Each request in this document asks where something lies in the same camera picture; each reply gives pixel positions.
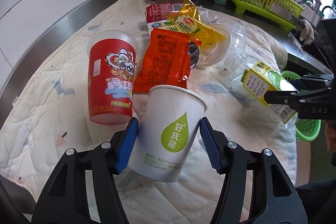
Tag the white dish rag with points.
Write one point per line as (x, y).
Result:
(307, 33)

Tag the person's right hand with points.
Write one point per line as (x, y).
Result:
(330, 134)

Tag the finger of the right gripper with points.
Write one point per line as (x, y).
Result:
(318, 78)
(297, 101)

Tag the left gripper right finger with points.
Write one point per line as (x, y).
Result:
(274, 197)

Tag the clear bottle yellow-green label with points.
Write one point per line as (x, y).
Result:
(256, 77)

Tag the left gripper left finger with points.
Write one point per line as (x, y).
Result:
(64, 197)

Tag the yellow snack bag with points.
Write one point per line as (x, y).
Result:
(188, 21)

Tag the cleaver knife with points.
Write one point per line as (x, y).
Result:
(286, 15)

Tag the red and white carton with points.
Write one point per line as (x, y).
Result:
(157, 14)

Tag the red plastic pizza cup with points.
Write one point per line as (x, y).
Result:
(111, 71)

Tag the clear plastic bowl lid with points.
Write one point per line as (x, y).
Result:
(211, 54)

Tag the sink faucet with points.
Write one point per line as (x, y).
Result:
(328, 12)

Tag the white paper cup green logo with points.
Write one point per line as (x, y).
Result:
(167, 131)

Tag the green dish rack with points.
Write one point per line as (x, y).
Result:
(262, 8)

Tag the orange-red snack wrapper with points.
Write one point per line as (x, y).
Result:
(168, 60)

